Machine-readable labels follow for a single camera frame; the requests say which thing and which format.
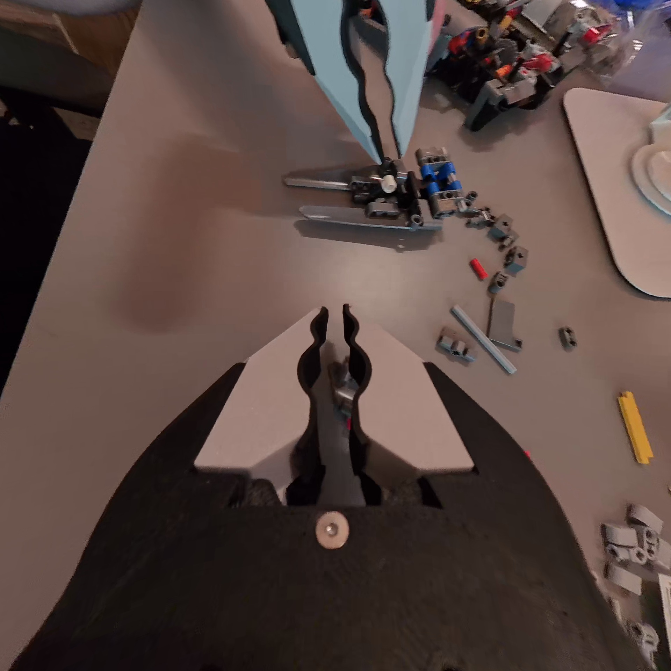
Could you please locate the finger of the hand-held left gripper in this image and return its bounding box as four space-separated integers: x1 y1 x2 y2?
378 0 437 159
290 0 389 164

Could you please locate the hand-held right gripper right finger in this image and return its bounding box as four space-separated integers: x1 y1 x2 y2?
343 303 476 506

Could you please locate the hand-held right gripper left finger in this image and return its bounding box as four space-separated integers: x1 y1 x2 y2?
193 305 329 506

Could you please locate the dark grey lego lever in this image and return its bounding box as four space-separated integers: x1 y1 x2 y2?
327 356 360 436

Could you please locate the blue grey lego assembly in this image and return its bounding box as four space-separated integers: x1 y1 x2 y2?
298 147 479 247

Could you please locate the dark grey lego blade panel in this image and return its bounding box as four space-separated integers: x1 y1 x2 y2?
283 164 389 194

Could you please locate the grey double lego connector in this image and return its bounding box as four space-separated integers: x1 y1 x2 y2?
436 327 478 363

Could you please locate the light grey lego axle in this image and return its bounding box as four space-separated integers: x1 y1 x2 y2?
451 305 517 374

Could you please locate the black multicolour lego model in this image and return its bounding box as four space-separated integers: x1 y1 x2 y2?
432 0 569 132

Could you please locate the dark grey flat lego tile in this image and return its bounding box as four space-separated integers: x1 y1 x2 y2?
486 296 523 351

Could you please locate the yellow lego axle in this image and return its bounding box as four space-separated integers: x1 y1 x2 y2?
618 390 654 465

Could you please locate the curved light grey lego piece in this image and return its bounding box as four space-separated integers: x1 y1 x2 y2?
626 504 664 530

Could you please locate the flat light grey lego piece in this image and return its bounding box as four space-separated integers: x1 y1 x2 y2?
605 561 644 596

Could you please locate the person's left hand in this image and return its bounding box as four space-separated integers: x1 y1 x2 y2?
426 0 453 59

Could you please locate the clear plastic parts bag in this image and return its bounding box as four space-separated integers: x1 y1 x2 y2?
516 0 648 85

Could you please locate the wooden cabinet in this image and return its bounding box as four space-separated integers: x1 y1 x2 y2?
0 0 142 53

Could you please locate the dark grey chair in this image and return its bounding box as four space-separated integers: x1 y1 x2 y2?
0 21 142 118

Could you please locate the white rounded base plate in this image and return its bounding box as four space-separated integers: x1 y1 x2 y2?
562 87 671 300

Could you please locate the pale stand bracket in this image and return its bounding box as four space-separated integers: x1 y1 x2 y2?
632 105 671 216

